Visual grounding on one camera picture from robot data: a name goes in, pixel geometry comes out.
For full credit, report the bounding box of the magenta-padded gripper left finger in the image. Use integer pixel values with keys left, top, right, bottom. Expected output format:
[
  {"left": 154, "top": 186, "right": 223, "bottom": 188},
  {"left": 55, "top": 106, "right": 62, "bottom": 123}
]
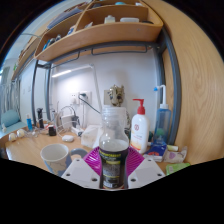
[{"left": 61, "top": 146, "right": 102, "bottom": 190}]

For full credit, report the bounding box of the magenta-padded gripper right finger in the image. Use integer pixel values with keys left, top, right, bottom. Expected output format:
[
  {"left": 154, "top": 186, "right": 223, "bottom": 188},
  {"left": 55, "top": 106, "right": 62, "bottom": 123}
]
[{"left": 126, "top": 146, "right": 166, "bottom": 190}]

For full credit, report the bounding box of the wooden tree creature figurine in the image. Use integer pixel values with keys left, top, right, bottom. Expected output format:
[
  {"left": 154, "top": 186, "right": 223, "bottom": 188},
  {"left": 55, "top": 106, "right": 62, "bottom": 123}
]
[{"left": 108, "top": 84, "right": 132, "bottom": 131}]

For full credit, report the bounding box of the bed with teal bedding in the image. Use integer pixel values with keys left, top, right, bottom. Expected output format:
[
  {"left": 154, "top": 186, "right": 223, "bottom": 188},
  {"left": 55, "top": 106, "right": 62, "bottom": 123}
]
[{"left": 0, "top": 109, "right": 28, "bottom": 138}]

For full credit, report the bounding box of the wooden shelf unit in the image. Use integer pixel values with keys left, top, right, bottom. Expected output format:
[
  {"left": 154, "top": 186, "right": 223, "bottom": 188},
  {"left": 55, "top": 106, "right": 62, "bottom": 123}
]
[{"left": 11, "top": 0, "right": 164, "bottom": 81}]

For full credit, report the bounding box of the clear dark-labelled drink bottle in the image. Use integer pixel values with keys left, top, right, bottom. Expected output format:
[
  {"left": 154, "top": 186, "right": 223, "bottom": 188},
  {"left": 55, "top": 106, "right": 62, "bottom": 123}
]
[{"left": 98, "top": 105, "right": 130, "bottom": 190}]

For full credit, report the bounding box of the white red-pump lotion bottle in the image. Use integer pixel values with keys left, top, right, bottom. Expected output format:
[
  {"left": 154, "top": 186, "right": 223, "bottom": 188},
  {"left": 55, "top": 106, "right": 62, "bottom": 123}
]
[{"left": 129, "top": 98, "right": 151, "bottom": 155}]

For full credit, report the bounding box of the black electric shaver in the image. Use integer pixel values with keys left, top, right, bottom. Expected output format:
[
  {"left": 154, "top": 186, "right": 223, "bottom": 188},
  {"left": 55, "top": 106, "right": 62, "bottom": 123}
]
[{"left": 35, "top": 107, "right": 45, "bottom": 129}]

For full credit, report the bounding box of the white charger with cables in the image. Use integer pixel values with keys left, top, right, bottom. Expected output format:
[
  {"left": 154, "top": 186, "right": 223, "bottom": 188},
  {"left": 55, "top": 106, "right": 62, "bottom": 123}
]
[{"left": 59, "top": 114, "right": 80, "bottom": 130}]

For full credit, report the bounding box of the white mug with blue map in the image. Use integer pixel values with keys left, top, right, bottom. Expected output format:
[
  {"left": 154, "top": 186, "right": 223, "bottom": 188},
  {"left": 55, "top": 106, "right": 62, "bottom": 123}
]
[{"left": 39, "top": 143, "right": 89, "bottom": 177}]

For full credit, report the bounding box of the white and pink packet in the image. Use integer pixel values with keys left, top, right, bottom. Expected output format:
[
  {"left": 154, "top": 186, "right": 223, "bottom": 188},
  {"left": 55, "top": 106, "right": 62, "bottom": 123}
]
[{"left": 163, "top": 146, "right": 189, "bottom": 164}]

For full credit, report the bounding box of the wooden wardrobe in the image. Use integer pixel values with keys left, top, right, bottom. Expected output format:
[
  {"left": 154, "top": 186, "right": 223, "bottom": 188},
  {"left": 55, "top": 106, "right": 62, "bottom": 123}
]
[{"left": 143, "top": 0, "right": 224, "bottom": 165}]

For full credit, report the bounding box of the blue flat box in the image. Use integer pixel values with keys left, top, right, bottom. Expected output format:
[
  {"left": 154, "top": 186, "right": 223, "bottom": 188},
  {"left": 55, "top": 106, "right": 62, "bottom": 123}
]
[{"left": 143, "top": 143, "right": 168, "bottom": 163}]

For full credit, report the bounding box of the small blue bottle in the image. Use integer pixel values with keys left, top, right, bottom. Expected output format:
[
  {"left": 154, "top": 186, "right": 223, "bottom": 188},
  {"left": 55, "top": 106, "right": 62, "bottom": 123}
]
[{"left": 25, "top": 114, "right": 34, "bottom": 132}]

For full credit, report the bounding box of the white tissue bag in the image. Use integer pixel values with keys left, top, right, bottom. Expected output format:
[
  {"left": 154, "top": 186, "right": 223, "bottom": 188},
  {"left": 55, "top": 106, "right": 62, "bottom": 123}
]
[{"left": 80, "top": 124, "right": 104, "bottom": 149}]

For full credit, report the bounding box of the blue bottle with white nozzle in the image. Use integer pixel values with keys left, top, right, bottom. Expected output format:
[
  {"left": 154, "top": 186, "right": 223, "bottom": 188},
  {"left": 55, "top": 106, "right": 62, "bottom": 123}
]
[{"left": 153, "top": 84, "right": 173, "bottom": 146}]

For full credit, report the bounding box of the small white oval case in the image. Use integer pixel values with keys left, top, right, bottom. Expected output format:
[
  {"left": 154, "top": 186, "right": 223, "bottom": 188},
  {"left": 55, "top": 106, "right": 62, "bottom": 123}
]
[{"left": 61, "top": 134, "right": 75, "bottom": 143}]

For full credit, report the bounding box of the green packet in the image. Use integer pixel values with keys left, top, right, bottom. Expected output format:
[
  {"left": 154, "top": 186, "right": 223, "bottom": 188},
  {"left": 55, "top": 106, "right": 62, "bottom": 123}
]
[{"left": 165, "top": 162, "right": 191, "bottom": 176}]

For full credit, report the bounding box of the small black box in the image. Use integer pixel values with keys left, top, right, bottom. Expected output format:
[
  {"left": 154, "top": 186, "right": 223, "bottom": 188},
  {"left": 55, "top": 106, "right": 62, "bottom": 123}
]
[{"left": 48, "top": 125, "right": 58, "bottom": 137}]

